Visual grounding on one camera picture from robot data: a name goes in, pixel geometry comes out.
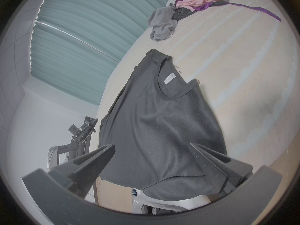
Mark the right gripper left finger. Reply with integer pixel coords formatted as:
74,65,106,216
50,144,116,197

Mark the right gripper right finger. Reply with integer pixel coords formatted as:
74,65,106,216
188,142,254,194

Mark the black T-shirt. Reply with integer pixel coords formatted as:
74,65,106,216
97,49,228,202

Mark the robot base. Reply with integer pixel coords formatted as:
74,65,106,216
130,188,211,216

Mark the bed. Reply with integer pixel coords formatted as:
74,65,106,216
94,0,299,197

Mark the pile of clothes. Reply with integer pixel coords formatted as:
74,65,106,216
173,0,282,22

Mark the blue-green curtain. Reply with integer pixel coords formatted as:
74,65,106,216
30,23,120,106
35,0,174,63

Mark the grey garment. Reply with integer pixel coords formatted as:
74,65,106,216
148,6,178,42

